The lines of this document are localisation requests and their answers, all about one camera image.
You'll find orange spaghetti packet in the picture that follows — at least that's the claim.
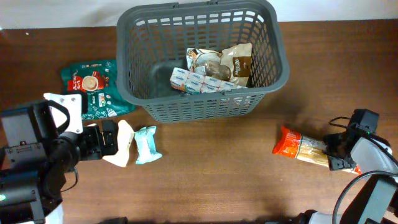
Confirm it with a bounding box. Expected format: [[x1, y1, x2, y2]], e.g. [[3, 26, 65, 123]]
[[272, 125, 363, 175]]

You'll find green Nescafe coffee bag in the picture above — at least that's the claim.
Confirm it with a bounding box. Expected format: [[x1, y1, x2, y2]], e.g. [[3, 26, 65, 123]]
[[61, 59, 136, 121]]

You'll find dark grey plastic basket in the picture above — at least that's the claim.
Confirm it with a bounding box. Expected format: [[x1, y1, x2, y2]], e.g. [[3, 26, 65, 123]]
[[116, 0, 290, 123]]

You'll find Kleenex tissue multipack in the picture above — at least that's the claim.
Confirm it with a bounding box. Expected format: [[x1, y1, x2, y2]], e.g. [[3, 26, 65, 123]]
[[170, 67, 245, 95]]

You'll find brown white pastry bag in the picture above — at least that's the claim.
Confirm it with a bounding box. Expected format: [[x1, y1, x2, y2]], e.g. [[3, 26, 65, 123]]
[[186, 43, 252, 86]]

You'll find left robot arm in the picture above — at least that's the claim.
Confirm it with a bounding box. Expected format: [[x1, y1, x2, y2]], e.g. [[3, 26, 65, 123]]
[[1, 100, 118, 223]]

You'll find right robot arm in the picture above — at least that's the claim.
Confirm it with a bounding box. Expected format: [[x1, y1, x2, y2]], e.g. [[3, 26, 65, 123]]
[[291, 109, 397, 224]]

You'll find beige crumpled snack bag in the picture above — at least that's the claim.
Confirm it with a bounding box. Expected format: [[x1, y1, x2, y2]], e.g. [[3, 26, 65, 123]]
[[102, 120, 134, 168]]

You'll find mint green snack packet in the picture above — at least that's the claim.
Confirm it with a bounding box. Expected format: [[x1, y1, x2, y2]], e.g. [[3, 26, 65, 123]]
[[134, 126, 162, 165]]

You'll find left black cable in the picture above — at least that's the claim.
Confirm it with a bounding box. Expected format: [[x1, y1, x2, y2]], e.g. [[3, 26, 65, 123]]
[[60, 166, 79, 193]]

